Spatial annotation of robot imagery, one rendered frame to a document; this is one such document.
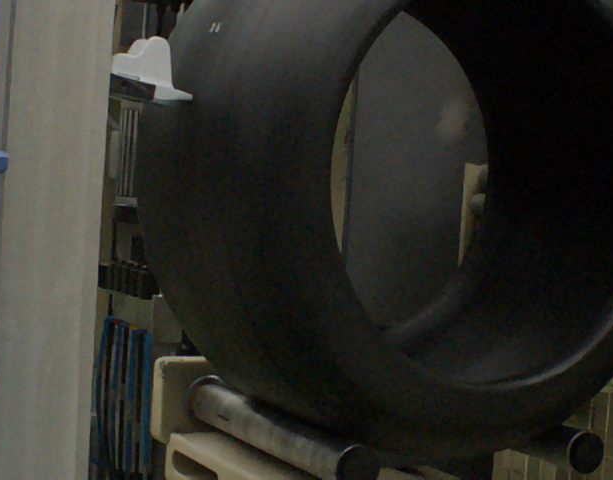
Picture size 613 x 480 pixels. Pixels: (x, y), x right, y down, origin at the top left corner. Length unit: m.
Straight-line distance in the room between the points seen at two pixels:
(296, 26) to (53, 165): 0.90
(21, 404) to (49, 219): 0.04
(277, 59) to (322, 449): 0.37
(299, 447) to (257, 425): 0.09
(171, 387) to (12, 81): 1.25
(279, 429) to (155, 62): 0.39
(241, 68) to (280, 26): 0.05
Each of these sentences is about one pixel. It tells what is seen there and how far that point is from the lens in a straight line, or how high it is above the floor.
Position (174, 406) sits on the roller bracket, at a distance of 1.50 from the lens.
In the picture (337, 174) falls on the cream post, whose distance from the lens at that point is 1.59.
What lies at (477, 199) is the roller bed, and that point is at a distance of 1.83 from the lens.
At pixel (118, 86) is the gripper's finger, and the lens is 1.15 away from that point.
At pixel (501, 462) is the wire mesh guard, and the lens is 1.81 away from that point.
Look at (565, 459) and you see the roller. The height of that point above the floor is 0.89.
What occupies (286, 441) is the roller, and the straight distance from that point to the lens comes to 1.30.
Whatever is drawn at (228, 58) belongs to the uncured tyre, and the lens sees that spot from 1.18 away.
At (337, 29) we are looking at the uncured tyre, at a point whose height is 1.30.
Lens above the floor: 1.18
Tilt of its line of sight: 3 degrees down
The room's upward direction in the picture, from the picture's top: 4 degrees clockwise
